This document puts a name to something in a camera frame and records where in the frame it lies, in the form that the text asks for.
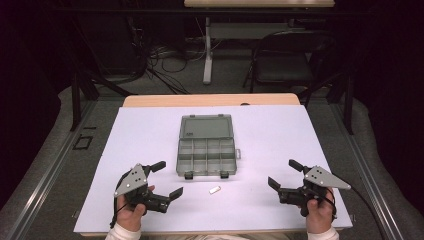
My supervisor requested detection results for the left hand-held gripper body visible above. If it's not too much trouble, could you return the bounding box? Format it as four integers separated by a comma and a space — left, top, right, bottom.
113, 162, 171, 214

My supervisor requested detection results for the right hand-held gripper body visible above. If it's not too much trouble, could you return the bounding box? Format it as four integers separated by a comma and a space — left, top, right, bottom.
278, 164, 352, 218

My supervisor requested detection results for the clear plastic compartment box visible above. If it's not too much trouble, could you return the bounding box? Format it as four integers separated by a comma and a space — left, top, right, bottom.
175, 113, 242, 181

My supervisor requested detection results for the person's right hand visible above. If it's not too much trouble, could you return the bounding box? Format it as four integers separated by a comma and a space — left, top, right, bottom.
305, 188, 336, 234

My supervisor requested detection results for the person's left hand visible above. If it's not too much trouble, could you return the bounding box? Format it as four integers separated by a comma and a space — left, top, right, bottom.
115, 185, 156, 233

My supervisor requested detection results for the white table mat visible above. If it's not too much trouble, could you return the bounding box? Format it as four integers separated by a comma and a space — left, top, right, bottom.
73, 104, 354, 234

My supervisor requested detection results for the black metal stand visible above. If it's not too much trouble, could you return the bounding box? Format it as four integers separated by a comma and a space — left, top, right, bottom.
69, 64, 135, 133
298, 71, 355, 136

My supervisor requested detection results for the black folding chair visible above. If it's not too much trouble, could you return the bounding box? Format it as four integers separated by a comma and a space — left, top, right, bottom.
242, 30, 337, 95

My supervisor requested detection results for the white-legged wooden-top desk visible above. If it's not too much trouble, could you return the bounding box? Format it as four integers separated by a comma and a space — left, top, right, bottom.
183, 0, 336, 85

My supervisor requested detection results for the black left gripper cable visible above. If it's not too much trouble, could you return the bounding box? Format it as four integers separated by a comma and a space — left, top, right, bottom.
109, 169, 132, 230

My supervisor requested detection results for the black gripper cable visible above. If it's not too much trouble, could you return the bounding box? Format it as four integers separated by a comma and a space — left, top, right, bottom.
109, 169, 132, 230
332, 176, 385, 240

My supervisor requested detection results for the metal floor rail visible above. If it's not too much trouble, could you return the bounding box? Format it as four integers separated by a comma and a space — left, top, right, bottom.
328, 103, 406, 240
2, 99, 98, 240

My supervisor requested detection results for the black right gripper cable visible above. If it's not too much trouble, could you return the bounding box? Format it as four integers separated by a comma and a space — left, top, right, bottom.
332, 176, 385, 240

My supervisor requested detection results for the bundle of floor cables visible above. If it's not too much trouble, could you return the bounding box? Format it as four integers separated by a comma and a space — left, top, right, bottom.
145, 39, 209, 96

